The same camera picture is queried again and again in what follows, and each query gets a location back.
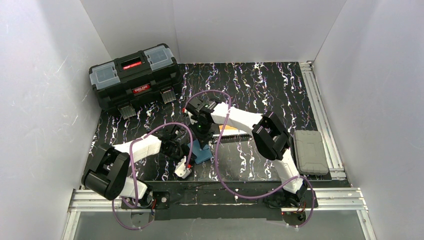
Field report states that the aluminium frame rail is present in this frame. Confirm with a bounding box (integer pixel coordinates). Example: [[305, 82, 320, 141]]
[[62, 61, 376, 240]]

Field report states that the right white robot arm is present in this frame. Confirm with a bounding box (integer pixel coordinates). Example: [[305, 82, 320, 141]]
[[183, 97, 308, 208]]

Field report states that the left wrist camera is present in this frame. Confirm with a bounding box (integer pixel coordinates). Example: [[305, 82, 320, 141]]
[[174, 156, 192, 179]]

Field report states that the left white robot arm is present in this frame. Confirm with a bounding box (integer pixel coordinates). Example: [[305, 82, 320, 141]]
[[81, 125, 193, 209]]

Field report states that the grey flat case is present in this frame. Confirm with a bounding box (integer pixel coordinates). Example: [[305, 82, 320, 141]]
[[293, 130, 329, 176]]

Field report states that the black red toolbox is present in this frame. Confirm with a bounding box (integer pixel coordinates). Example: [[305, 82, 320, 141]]
[[88, 43, 183, 119]]

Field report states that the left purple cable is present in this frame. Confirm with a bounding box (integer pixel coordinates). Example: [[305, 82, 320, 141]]
[[111, 122, 195, 231]]

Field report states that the white plastic basket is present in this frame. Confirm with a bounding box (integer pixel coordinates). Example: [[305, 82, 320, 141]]
[[220, 127, 252, 144]]

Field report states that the blue leather card holder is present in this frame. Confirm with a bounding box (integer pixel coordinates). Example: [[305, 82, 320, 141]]
[[191, 139, 213, 165]]

